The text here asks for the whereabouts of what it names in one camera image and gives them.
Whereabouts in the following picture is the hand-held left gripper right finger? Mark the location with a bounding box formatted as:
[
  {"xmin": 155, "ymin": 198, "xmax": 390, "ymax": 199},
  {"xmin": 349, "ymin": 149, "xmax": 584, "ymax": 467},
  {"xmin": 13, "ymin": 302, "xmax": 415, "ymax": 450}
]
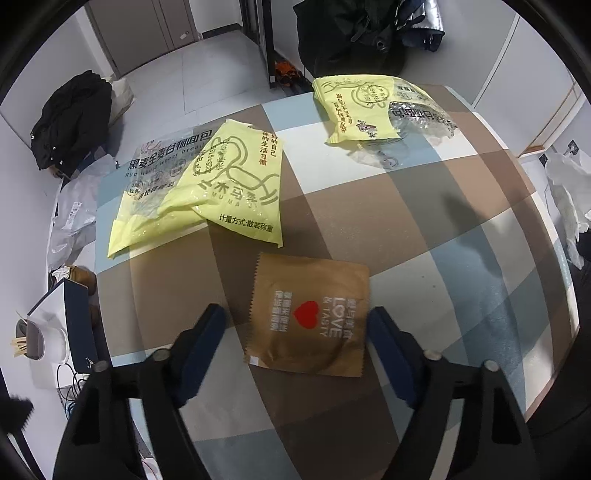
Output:
[{"xmin": 367, "ymin": 305, "xmax": 533, "ymax": 480}]

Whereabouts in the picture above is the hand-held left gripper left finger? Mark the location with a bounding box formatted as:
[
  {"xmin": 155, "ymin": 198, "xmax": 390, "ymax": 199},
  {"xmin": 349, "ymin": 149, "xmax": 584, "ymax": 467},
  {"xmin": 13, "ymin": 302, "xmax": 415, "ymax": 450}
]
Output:
[{"xmin": 55, "ymin": 302, "xmax": 228, "ymax": 480}]

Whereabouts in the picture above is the brown packet with red heart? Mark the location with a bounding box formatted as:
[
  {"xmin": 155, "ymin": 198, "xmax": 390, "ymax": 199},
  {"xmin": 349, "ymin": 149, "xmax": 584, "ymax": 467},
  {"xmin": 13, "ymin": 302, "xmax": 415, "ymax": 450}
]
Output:
[{"xmin": 244, "ymin": 251, "xmax": 370, "ymax": 378}]

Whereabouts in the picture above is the checked tablecloth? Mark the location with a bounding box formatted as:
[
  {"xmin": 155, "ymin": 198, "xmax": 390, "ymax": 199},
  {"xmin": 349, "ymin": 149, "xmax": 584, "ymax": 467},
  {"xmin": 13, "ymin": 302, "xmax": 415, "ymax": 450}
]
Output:
[{"xmin": 95, "ymin": 83, "xmax": 583, "ymax": 480}]

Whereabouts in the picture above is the navy and white box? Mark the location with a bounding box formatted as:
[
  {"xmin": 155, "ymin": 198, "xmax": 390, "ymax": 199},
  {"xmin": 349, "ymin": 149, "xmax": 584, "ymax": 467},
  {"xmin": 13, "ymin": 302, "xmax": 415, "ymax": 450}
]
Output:
[{"xmin": 27, "ymin": 277, "xmax": 100, "ymax": 374}]

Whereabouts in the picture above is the white cup with sticks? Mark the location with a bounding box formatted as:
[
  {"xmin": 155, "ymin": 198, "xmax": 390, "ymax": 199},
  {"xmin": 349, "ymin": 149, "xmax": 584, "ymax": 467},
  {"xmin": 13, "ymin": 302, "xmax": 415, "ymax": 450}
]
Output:
[{"xmin": 28, "ymin": 311, "xmax": 71, "ymax": 370}]

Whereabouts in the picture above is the yellow bread bag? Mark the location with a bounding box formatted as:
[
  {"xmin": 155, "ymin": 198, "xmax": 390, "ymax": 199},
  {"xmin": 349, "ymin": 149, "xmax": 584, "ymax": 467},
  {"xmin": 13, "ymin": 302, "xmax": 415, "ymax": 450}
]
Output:
[
  {"xmin": 107, "ymin": 119, "xmax": 283, "ymax": 259},
  {"xmin": 312, "ymin": 74, "xmax": 459, "ymax": 172}
]

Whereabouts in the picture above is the grey cup with sticks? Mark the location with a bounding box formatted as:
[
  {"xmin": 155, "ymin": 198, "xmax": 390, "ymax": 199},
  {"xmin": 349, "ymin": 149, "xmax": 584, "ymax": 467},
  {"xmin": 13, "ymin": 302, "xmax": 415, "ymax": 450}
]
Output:
[{"xmin": 11, "ymin": 316, "xmax": 45, "ymax": 361}]

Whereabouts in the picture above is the grey plastic bag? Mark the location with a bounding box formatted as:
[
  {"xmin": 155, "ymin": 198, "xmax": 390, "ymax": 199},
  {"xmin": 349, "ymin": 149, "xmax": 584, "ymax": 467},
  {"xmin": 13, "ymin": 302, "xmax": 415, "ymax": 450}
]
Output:
[{"xmin": 48, "ymin": 154, "xmax": 118, "ymax": 271}]

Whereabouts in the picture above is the white plastic bag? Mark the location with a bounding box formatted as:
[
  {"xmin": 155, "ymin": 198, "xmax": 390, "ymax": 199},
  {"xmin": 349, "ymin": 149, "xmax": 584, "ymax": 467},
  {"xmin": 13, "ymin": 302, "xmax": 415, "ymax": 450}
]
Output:
[{"xmin": 545, "ymin": 151, "xmax": 591, "ymax": 271}]

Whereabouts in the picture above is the white cloth bag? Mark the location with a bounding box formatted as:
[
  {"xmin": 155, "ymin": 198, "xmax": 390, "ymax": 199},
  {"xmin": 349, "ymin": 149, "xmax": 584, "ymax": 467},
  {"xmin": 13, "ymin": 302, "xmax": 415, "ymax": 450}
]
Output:
[{"xmin": 108, "ymin": 76, "xmax": 136, "ymax": 125}]

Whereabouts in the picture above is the black jacket heap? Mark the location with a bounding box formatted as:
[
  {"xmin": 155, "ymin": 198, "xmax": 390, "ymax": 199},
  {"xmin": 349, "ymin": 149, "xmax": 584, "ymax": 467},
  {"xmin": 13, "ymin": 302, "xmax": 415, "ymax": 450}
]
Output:
[{"xmin": 30, "ymin": 71, "xmax": 114, "ymax": 178}]

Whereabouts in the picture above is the pair of orange shoes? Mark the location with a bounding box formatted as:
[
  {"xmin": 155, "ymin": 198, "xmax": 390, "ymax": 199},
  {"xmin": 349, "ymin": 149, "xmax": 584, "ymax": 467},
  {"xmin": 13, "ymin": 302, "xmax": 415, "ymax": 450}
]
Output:
[{"xmin": 272, "ymin": 60, "xmax": 305, "ymax": 88}]

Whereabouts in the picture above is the brown door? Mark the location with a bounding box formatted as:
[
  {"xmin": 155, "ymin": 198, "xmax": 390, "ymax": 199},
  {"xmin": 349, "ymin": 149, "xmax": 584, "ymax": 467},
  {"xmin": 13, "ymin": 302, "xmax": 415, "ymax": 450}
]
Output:
[{"xmin": 85, "ymin": 0, "xmax": 241, "ymax": 77}]

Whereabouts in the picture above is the black bag on chair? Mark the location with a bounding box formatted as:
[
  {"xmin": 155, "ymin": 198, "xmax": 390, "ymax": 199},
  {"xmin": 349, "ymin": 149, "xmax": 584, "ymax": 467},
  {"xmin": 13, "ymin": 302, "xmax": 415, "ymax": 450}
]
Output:
[{"xmin": 293, "ymin": 0, "xmax": 416, "ymax": 77}]

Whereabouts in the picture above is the silver bag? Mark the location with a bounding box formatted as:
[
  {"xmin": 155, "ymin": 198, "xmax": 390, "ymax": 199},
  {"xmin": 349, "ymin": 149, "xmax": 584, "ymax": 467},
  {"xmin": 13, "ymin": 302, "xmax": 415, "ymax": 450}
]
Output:
[{"xmin": 399, "ymin": 0, "xmax": 446, "ymax": 47}]

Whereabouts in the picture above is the tangle of cables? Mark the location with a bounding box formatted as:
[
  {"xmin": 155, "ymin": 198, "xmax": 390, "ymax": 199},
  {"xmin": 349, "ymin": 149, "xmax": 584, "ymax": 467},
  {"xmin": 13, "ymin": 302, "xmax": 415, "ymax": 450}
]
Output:
[{"xmin": 55, "ymin": 364, "xmax": 93, "ymax": 416}]

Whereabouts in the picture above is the black upright post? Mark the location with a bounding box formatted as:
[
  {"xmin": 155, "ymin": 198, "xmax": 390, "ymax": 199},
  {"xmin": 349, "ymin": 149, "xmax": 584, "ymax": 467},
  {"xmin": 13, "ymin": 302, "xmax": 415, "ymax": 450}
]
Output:
[{"xmin": 247, "ymin": 0, "xmax": 280, "ymax": 90}]

